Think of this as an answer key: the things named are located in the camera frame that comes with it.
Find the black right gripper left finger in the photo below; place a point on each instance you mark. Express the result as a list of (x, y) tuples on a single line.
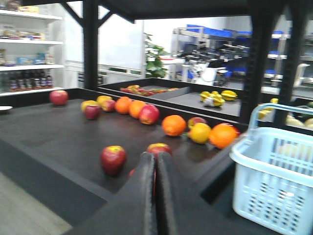
[(130, 212)]

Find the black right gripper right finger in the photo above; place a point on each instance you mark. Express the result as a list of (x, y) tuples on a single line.
[(180, 210)]

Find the light blue plastic basket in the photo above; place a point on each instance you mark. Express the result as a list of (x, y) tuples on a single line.
[(273, 183)]

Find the red apple front left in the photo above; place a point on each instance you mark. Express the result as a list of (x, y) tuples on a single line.
[(113, 159)]

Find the red apple front middle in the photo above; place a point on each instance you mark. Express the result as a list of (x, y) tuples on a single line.
[(156, 148)]

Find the yellow apple by orange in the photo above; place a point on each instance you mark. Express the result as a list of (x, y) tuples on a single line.
[(199, 133)]

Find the orange left of pair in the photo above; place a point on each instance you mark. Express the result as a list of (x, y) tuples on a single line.
[(173, 125)]

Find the black wooden display stand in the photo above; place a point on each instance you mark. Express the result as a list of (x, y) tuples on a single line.
[(54, 154)]

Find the large orange right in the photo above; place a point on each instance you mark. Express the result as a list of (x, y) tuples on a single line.
[(222, 135)]

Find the red apple behind oranges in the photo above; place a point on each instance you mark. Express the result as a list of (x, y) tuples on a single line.
[(194, 120)]

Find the big red apple back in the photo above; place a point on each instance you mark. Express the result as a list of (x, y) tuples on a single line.
[(149, 114)]

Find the dark red apple left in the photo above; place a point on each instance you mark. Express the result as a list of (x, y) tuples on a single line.
[(92, 112)]

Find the small red apple back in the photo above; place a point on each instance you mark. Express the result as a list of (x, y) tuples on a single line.
[(108, 106)]

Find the white garlic bulb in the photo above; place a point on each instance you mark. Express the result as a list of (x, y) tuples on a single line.
[(209, 101)]

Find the yellow apple back left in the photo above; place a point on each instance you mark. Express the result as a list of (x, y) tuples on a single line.
[(102, 98)]

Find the yellow apple front left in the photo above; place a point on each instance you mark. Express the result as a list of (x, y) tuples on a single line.
[(86, 103)]

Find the cherry tomato vine pile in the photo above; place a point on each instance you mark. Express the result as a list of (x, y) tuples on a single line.
[(136, 89)]

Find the red apple far corner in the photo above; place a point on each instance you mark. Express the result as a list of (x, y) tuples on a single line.
[(58, 97)]

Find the small white dish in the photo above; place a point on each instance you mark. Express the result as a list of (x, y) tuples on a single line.
[(5, 109)]

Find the white store shelf unit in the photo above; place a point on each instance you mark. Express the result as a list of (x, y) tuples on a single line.
[(31, 47)]

